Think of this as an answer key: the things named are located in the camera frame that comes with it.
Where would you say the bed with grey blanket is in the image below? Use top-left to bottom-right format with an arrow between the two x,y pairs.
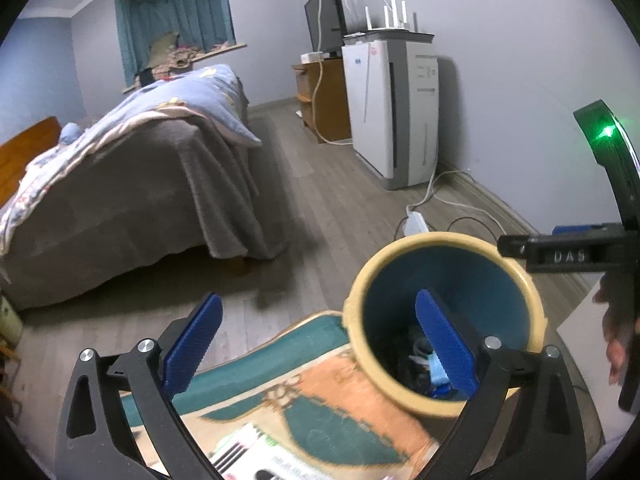
0,77 -> 288,311

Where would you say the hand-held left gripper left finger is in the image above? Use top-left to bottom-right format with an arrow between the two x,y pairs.
54,292 -> 223,480

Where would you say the blue face mask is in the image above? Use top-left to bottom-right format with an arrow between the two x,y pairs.
425,352 -> 456,398

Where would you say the black cable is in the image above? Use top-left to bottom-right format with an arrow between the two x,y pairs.
394,216 -> 503,242

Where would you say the wooden window sill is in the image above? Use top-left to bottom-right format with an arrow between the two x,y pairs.
122,42 -> 248,93

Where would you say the small white bucket green lid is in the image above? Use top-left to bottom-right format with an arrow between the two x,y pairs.
0,294 -> 24,347

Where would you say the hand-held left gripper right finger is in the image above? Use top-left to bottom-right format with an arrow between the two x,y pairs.
415,289 -> 588,480

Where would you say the person's right hand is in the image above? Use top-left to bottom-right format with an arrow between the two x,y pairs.
594,272 -> 631,386

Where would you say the white table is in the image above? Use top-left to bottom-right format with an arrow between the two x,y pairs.
555,280 -> 640,480

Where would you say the patterned teal orange rug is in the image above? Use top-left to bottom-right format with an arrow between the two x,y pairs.
120,310 -> 451,480

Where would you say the wooden headboard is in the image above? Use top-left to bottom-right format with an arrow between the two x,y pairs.
0,116 -> 61,208

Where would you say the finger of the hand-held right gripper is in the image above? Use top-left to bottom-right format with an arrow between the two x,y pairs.
497,224 -> 627,274

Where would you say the wooden chair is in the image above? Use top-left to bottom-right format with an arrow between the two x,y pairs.
0,340 -> 22,413

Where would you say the teal curtain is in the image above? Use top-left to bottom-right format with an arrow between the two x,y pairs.
116,0 -> 236,88

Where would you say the beige bin with blue inside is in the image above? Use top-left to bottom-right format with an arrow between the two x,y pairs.
342,232 -> 548,418

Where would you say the black flat monitor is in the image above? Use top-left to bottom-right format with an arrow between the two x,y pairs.
304,0 -> 348,58

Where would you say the white router with antennas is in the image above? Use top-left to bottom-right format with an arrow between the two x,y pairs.
364,0 -> 420,34

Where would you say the pile of clothes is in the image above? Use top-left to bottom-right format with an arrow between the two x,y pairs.
150,32 -> 236,78

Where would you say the white air purifier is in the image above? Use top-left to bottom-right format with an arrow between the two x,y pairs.
341,32 -> 441,191

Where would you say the white green striped packet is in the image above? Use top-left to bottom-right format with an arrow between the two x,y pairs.
207,422 -> 351,480

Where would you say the white power strip cable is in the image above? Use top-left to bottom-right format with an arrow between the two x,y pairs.
405,167 -> 516,241

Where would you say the wooden cabinet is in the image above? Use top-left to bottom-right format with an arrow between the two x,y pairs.
292,57 -> 353,145

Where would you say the white power strip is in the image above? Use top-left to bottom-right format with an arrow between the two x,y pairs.
402,211 -> 429,239

